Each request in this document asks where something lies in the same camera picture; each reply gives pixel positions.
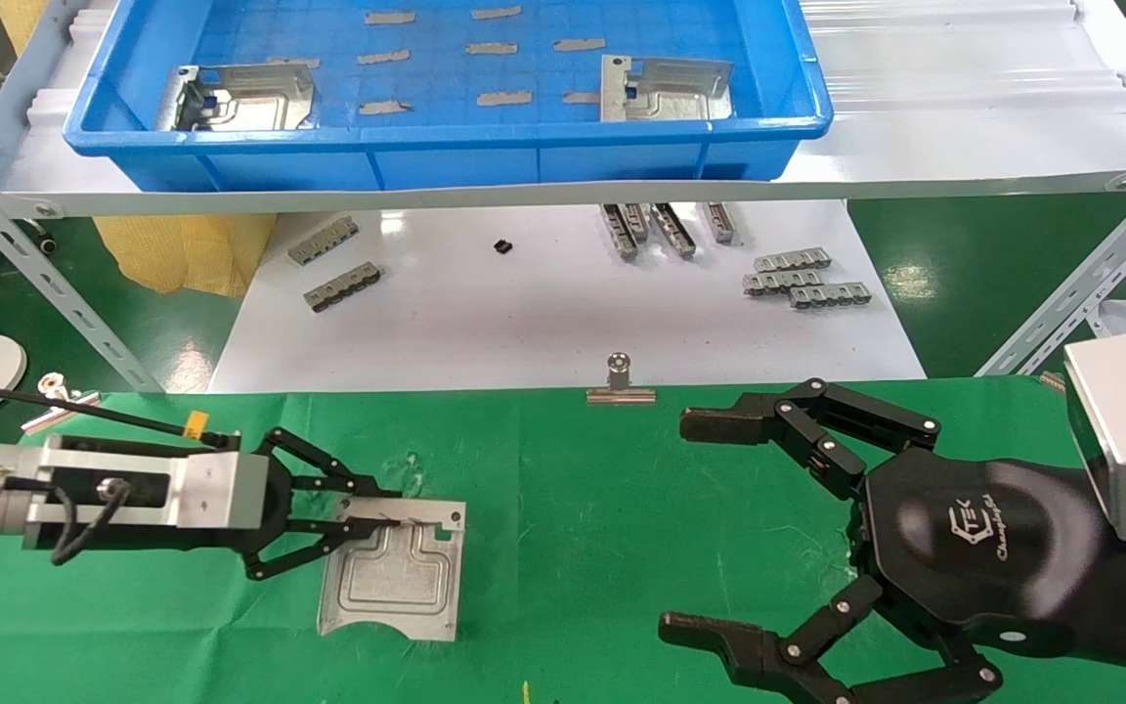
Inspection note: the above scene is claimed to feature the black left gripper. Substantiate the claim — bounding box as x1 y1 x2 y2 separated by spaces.
172 427 400 583

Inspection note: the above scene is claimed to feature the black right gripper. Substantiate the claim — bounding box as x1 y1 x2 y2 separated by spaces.
659 377 1108 704

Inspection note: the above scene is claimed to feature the stamped sheet metal part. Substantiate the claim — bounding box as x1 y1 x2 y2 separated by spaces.
157 61 322 133
317 497 467 643
602 56 736 124

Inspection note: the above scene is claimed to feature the green table cloth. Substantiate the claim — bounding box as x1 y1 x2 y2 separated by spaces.
0 378 1126 704

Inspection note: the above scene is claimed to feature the yellow mesh bag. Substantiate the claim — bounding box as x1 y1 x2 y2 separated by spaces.
94 213 279 298

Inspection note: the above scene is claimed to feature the white lower board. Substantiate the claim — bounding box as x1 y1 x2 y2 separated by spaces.
208 200 929 395

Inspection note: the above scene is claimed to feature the slotted metal angle brace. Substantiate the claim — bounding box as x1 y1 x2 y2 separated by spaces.
0 145 166 395
975 161 1126 380

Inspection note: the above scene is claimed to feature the blue plastic bin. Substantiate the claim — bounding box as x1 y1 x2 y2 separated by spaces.
65 0 836 194

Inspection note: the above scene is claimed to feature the white shelf board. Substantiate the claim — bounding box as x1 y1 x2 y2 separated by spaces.
0 0 1126 219

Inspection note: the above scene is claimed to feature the white corrugated plastic sheet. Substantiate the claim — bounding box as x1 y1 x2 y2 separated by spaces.
28 0 119 130
801 0 1126 120

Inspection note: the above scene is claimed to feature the short black looped cable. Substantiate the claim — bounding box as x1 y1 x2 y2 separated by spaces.
49 477 136 567

